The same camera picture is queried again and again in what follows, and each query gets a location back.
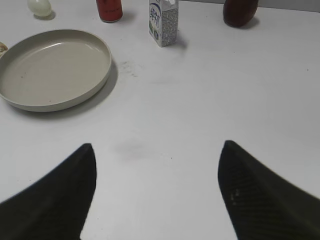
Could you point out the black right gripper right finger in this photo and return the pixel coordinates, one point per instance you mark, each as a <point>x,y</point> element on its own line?
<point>261,204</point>

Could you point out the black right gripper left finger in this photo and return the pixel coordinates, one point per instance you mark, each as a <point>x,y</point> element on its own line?
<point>57,205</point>

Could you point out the beige round plate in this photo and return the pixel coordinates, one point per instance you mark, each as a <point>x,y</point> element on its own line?
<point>54,70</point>

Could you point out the croissant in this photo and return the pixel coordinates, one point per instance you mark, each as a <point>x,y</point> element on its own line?
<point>3,48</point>

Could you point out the dark brown round object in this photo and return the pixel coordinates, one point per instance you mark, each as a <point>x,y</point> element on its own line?
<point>237,13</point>

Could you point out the pale green white object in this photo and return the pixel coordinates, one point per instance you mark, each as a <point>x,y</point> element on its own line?
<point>40,8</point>

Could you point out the red drink can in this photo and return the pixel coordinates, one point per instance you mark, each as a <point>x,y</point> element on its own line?
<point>109,10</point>

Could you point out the white milk carton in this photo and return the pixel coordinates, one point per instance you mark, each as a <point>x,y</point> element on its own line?
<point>163,21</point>

